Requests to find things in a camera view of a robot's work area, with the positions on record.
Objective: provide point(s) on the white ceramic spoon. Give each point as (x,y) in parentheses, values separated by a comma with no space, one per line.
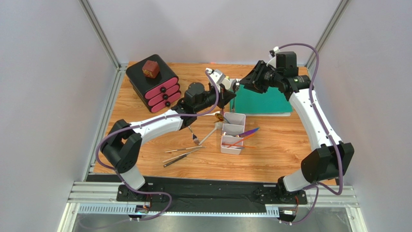
(212,114)

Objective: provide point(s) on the silver fork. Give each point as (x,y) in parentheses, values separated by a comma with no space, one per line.
(223,133)
(194,137)

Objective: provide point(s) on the silver metal spoon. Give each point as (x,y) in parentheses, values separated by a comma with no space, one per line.
(235,93)

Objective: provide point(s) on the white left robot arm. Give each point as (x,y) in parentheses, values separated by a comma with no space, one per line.
(122,145)

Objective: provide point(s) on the white handled ladle spoon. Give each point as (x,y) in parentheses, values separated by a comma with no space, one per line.
(217,126)

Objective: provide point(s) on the iridescent purple knife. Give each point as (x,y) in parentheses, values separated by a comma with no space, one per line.
(247,133)

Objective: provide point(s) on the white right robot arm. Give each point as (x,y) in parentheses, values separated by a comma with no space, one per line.
(330,156)

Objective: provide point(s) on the green notebook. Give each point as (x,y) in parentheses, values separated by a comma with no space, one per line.
(271,103)

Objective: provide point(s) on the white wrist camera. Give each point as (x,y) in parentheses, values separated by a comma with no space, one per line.
(216,76)
(272,55)

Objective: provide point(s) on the red brown cube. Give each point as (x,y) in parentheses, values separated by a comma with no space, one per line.
(151,69)

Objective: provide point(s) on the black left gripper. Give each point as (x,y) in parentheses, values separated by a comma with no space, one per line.
(227,95)

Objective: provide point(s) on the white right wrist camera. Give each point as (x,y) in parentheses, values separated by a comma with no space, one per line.
(272,55)

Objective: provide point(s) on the pale yellow mug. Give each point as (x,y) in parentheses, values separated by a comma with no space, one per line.
(226,82)

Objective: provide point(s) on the gold spoon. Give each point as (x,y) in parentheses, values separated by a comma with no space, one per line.
(219,117)

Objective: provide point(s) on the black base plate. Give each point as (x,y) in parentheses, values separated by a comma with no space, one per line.
(210,196)

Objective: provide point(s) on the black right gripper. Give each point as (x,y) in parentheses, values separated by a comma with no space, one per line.
(257,79)

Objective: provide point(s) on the black pink drawer box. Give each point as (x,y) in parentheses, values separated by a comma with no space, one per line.
(157,93)

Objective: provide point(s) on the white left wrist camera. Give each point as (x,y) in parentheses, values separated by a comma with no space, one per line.
(216,76)

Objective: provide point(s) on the white compartment organizer box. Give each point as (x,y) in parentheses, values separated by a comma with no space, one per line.
(234,126)

